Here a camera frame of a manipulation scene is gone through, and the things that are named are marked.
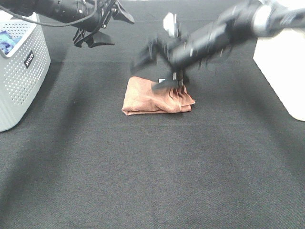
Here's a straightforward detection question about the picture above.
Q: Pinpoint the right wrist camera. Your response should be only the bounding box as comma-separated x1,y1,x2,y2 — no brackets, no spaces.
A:
163,12,179,38

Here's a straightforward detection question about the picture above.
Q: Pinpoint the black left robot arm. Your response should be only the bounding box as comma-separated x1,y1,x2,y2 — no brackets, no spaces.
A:
0,0,134,48

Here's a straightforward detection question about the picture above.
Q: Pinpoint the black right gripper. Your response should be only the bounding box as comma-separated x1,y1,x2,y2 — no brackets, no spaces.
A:
130,36,191,91

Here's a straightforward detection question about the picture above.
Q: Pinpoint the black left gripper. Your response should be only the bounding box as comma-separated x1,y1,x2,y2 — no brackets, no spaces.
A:
73,0,135,48

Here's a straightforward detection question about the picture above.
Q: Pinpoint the brown microfiber towel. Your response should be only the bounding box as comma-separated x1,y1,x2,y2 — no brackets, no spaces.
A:
122,76,195,116

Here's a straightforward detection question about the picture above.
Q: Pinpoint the grey perforated laundry basket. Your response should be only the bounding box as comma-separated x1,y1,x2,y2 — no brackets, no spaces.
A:
0,12,51,132

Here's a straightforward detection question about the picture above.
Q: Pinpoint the blue cloth in basket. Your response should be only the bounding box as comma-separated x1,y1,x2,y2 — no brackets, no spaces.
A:
0,31,21,54

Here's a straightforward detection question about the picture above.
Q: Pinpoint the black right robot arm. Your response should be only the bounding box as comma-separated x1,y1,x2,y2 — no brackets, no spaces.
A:
130,0,305,91

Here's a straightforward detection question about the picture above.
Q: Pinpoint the white plastic bin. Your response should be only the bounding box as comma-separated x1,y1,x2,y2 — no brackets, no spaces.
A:
253,27,305,121

